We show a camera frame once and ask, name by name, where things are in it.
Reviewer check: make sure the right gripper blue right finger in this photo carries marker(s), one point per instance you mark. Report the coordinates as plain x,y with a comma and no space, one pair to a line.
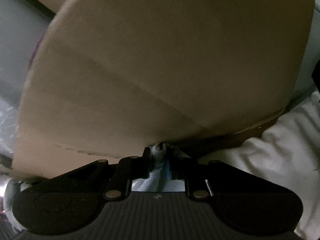
175,167

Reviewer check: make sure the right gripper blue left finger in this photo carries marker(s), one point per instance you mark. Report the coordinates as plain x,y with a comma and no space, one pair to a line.
146,162

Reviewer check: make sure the blue denim drawstring pants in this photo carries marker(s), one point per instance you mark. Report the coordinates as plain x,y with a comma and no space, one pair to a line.
159,179

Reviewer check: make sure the brown cardboard sheet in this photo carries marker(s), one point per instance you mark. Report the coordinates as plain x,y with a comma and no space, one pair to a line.
112,76

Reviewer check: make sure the cream bear print bedsheet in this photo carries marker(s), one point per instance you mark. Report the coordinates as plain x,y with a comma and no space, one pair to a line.
286,154

